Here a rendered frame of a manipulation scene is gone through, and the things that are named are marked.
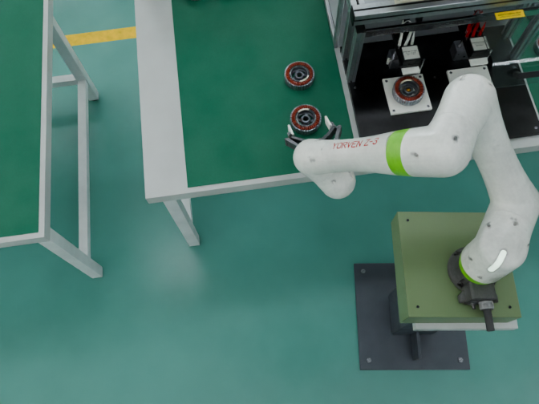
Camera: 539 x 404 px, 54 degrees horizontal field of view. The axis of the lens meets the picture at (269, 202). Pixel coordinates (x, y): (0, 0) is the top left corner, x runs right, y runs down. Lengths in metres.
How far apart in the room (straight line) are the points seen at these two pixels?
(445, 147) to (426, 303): 0.59
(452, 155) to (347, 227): 1.43
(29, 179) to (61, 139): 0.97
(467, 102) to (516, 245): 0.44
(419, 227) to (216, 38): 1.07
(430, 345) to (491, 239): 1.10
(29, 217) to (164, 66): 0.74
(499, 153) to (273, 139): 0.82
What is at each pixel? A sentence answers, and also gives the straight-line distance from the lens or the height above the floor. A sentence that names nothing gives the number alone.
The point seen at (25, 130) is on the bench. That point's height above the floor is 0.75.
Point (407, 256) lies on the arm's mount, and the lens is 1.69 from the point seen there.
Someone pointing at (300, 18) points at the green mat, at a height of 0.75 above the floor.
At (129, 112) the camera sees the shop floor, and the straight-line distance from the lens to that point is 2.97.
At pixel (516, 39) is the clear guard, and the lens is 1.90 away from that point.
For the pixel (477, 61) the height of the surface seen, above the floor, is 0.88.
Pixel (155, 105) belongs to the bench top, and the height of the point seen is 0.75.
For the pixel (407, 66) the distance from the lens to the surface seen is 1.97.
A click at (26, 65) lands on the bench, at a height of 0.75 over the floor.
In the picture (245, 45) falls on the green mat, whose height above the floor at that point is 0.75.
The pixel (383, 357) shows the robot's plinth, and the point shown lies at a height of 0.02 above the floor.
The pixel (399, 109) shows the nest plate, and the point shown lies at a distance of 1.99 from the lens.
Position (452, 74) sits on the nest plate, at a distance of 2.12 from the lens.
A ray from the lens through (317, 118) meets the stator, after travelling 1.93.
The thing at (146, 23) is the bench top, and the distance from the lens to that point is 2.28.
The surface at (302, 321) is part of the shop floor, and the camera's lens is 2.48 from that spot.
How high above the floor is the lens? 2.45
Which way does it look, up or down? 69 degrees down
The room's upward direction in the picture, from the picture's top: 4 degrees counter-clockwise
